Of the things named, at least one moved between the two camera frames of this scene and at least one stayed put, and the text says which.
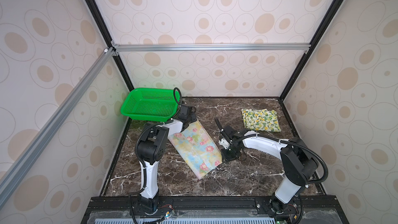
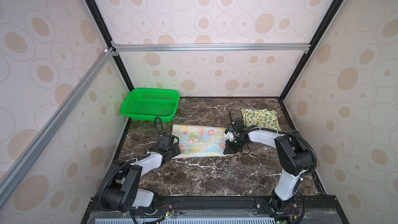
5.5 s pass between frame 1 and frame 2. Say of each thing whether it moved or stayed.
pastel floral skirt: moved
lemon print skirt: stayed
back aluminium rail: stayed
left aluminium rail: stayed
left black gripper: moved
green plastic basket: stayed
